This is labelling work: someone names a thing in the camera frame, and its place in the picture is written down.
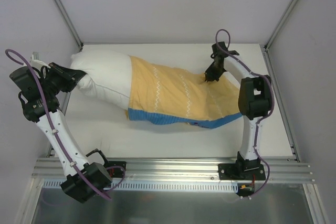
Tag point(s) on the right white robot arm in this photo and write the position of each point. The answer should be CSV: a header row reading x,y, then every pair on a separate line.
x,y
255,103

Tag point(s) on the white slotted cable duct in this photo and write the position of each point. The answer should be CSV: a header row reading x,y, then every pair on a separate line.
x,y
213,187

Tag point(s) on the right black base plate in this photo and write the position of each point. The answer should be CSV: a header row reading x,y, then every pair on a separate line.
x,y
230,171

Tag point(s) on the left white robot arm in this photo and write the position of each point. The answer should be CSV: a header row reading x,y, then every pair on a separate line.
x,y
40,105

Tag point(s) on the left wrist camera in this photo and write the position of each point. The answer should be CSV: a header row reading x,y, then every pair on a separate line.
x,y
36,62

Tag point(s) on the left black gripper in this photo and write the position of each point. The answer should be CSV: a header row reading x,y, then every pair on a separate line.
x,y
64,74

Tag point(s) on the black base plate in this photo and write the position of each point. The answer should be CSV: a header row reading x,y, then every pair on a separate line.
x,y
230,171
115,168

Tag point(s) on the white pillow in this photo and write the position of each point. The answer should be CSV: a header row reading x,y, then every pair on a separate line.
x,y
108,75

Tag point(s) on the blue yellow pikachu pillowcase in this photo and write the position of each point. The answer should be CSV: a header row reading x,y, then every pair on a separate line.
x,y
164,95

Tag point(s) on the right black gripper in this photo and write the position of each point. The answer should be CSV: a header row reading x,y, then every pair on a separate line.
x,y
217,64

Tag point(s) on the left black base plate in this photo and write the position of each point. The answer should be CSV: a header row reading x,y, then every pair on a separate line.
x,y
115,168

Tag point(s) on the aluminium mounting rail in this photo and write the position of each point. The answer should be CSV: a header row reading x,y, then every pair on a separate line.
x,y
187,170

